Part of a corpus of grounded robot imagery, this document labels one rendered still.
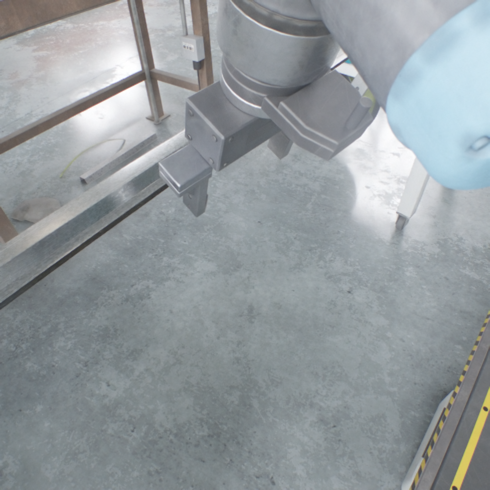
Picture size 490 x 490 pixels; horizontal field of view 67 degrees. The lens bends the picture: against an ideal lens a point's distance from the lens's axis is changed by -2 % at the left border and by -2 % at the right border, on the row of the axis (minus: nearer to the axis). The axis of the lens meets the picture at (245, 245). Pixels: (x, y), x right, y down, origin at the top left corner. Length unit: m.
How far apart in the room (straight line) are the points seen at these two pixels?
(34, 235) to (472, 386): 0.77
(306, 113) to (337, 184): 1.42
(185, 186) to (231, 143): 0.06
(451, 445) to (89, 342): 0.97
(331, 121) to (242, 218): 1.24
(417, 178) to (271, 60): 1.15
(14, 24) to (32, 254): 0.95
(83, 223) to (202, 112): 0.19
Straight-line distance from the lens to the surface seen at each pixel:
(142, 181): 0.46
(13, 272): 0.42
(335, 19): 0.18
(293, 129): 0.29
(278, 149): 0.48
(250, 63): 0.27
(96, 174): 1.87
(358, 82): 0.64
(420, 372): 1.21
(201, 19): 1.77
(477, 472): 0.80
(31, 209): 1.79
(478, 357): 0.89
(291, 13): 0.24
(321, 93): 0.30
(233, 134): 0.30
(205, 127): 0.31
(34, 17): 1.32
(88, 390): 1.19
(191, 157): 0.35
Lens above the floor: 1.02
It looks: 47 degrees down
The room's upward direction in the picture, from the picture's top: 2 degrees counter-clockwise
